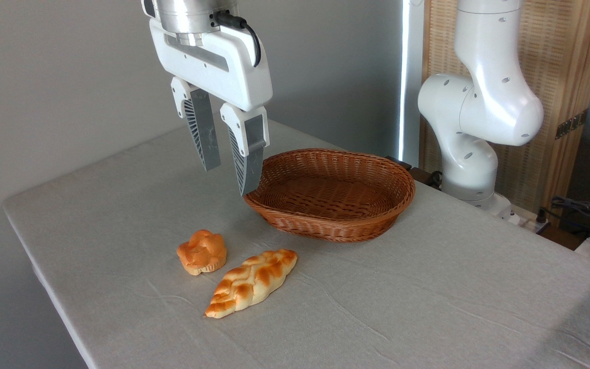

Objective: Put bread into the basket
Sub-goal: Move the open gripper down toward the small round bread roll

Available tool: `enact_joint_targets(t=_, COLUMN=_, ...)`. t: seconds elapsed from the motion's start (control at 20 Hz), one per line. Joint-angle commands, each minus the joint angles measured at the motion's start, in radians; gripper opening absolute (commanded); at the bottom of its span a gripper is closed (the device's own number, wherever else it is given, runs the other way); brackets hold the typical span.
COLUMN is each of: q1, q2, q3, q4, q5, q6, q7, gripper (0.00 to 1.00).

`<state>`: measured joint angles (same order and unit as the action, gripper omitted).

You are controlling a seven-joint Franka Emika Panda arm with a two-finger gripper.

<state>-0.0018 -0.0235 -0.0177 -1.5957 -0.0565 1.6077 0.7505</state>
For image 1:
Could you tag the white power strip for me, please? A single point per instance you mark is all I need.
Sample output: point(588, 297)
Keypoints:
point(528, 220)

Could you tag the light grey tablecloth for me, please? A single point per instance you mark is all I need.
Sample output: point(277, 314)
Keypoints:
point(377, 307)

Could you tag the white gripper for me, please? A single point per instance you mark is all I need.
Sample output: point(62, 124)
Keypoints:
point(213, 77)

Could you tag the brown wicker basket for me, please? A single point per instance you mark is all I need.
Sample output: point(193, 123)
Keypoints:
point(325, 200)

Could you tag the long braided bread loaf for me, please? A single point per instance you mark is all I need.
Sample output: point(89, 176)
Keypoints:
point(251, 282)

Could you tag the dark metal screen hinge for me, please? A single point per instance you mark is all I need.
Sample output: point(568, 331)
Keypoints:
point(571, 124)

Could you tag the black table clamp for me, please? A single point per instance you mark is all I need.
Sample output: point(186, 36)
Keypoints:
point(420, 174)

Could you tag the round flower-shaped bread bun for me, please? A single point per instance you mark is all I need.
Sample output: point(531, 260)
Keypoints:
point(203, 252)

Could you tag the wooden bamboo folding screen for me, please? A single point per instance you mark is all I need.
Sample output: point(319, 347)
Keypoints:
point(566, 61)

